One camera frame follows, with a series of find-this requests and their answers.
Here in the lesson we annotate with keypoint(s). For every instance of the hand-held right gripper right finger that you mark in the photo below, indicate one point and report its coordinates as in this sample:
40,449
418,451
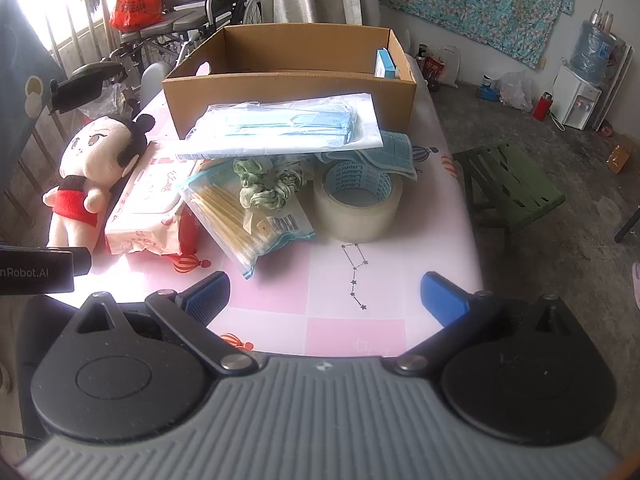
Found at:
442,300

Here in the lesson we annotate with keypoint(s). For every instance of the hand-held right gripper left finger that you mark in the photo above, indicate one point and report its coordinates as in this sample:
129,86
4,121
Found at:
207,296

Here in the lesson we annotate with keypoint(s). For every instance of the bag of cotton swabs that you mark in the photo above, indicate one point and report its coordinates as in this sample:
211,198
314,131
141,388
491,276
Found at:
225,220

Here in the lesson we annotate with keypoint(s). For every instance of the green hair scrunchie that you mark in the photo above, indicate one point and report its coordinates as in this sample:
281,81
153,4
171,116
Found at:
260,190

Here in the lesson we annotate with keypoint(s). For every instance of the light blue checked cloth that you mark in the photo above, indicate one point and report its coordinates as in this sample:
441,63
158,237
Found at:
397,152

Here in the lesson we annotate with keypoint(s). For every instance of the pack of blue face masks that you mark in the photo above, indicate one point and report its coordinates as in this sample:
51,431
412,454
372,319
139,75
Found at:
280,125

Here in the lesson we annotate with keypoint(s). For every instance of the brown cardboard box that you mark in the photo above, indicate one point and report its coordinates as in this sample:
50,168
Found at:
210,97

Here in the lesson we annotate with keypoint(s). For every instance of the blue bandage box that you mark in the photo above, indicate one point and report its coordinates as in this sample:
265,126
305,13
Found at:
385,65

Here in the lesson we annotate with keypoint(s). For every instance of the pink wet wipes pack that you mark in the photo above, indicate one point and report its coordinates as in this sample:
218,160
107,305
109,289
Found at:
145,200

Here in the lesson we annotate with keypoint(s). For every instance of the clear packing tape roll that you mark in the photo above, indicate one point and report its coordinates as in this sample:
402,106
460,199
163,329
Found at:
350,217

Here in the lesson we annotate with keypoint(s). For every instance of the green plastic stool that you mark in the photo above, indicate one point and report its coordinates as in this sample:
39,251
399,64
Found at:
510,185

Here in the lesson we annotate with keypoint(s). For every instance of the plush doll in red outfit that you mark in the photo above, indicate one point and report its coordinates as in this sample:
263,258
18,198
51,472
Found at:
100,145

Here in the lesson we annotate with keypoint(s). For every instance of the black padded seat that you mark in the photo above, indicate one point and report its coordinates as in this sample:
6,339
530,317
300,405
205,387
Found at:
82,85

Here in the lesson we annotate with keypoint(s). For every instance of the pink slipper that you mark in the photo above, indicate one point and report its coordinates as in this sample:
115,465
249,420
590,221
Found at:
636,285

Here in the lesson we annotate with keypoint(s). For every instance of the small blue floor item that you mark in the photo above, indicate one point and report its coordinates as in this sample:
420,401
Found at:
487,91

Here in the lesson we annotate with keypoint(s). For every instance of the red thermos bottle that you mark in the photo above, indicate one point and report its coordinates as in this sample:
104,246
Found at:
541,107

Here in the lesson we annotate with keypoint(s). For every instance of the clear crumpled plastic bag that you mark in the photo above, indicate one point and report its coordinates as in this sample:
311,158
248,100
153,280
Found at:
515,90

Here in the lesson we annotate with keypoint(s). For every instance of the grey round cushion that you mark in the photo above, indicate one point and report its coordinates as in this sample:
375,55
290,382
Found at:
155,79

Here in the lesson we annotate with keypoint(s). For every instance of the small cardboard carton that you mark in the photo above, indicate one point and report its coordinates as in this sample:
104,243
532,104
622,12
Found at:
620,157

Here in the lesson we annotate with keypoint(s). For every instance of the white bag with red print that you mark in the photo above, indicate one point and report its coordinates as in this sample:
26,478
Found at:
445,67

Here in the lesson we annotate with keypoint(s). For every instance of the white water dispenser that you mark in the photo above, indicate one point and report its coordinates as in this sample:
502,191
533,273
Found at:
575,100

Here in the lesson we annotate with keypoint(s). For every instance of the dark glass bottles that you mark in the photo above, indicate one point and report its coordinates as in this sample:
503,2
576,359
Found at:
422,55

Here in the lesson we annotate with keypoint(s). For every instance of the metal window railing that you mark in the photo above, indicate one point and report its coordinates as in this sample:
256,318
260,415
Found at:
75,27

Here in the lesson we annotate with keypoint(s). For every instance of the white board panel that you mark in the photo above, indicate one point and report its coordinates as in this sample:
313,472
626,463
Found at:
617,85

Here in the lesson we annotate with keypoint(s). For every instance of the blue water jug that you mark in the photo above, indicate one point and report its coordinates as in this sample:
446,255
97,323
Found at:
592,52

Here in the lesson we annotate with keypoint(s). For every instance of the black wheelchair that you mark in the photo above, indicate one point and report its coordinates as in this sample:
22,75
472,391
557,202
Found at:
235,0

